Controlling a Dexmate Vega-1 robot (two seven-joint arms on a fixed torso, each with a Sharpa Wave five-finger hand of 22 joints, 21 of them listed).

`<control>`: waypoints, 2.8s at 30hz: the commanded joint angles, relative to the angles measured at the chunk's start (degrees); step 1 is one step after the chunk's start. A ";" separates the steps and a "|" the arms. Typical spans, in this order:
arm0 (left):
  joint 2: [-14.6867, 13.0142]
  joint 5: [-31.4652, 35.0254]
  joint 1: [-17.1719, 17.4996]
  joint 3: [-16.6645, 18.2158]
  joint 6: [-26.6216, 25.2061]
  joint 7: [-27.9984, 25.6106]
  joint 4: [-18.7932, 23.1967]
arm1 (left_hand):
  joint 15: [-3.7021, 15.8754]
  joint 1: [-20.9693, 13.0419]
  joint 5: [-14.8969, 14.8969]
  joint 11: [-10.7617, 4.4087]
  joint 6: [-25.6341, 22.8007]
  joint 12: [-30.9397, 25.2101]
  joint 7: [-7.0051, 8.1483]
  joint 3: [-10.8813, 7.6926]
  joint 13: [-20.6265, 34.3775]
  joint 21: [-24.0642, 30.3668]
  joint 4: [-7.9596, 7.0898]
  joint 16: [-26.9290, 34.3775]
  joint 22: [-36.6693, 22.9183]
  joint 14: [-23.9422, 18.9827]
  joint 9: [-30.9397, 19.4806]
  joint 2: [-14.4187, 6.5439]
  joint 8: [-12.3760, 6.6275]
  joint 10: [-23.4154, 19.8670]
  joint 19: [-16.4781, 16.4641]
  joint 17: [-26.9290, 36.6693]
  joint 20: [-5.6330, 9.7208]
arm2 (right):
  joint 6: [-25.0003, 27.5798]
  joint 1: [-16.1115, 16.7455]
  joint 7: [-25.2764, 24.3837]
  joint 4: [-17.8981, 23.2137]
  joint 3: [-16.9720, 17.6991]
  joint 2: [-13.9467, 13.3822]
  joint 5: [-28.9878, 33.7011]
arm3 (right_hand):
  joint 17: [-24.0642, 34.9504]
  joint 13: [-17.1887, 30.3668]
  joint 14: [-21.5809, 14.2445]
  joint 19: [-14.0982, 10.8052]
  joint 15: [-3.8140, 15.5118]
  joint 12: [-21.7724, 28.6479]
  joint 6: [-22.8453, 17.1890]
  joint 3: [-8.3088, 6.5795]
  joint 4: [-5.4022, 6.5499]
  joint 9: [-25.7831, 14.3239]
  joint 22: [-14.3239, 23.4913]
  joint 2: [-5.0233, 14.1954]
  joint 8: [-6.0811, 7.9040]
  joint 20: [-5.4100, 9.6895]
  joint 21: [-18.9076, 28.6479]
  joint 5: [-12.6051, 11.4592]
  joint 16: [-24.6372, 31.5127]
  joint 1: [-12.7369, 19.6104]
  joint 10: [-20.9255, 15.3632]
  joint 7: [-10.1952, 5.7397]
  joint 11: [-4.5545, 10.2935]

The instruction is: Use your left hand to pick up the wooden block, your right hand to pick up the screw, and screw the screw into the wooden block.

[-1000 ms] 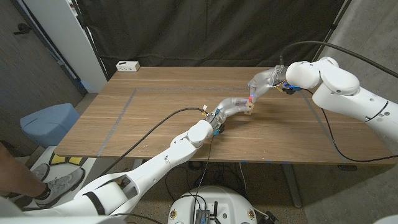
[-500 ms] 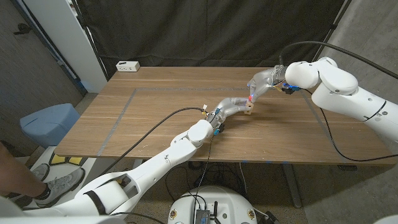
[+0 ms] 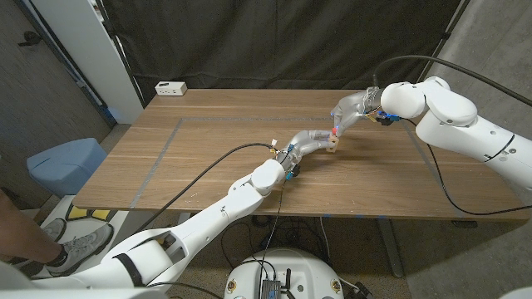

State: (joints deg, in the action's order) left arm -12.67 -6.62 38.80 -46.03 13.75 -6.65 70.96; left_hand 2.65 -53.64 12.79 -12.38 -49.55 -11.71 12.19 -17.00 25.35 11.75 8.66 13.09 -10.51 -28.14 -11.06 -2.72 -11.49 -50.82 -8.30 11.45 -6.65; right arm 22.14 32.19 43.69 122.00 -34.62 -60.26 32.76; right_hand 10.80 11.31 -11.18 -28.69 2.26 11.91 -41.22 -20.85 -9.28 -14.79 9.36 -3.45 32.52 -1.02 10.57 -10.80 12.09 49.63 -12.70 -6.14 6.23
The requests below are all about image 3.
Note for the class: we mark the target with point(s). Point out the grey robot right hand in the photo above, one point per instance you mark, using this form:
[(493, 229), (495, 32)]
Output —
[(357, 106)]

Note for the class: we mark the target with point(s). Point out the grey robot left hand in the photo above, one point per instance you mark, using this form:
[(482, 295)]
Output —
[(303, 143)]

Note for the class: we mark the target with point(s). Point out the wooden block with holes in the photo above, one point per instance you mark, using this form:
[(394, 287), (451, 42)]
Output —
[(333, 144)]

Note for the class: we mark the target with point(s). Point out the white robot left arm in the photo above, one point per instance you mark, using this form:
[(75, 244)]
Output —
[(212, 220)]

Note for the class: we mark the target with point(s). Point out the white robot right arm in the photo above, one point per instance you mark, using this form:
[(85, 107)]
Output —
[(457, 120)]

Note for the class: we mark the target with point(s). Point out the large wooden board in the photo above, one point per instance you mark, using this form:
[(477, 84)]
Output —
[(208, 119)]

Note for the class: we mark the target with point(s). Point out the black backdrop curtain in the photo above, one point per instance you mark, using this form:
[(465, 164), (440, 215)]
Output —
[(282, 41)]

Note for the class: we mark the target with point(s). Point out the black backdrop stand pole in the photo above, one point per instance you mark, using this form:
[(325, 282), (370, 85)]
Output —
[(440, 41), (120, 54)]

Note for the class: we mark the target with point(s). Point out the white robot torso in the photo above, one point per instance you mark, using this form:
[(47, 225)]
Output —
[(287, 266)]

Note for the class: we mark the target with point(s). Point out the grey table leg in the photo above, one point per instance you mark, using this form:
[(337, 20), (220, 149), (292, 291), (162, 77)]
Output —
[(390, 249)]

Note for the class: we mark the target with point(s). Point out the white table leg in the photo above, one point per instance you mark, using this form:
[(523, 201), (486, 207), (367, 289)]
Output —
[(183, 219)]

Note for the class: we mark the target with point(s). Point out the white power strip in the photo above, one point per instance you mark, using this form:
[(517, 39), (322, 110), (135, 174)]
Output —
[(170, 88)]

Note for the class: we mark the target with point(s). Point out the grey box on torso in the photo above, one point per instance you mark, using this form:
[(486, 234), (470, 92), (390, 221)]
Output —
[(270, 289)]

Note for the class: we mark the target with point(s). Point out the person's leg and shoe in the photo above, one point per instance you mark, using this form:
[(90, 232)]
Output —
[(120, 220)]

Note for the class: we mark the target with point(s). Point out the light blue stool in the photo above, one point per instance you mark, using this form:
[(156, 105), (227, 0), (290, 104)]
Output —
[(66, 166)]

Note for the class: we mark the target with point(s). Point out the grey sneaker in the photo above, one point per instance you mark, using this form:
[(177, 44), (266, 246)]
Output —
[(52, 230), (83, 247)]

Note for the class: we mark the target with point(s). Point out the bare person leg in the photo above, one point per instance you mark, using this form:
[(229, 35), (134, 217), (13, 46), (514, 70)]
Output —
[(21, 243)]

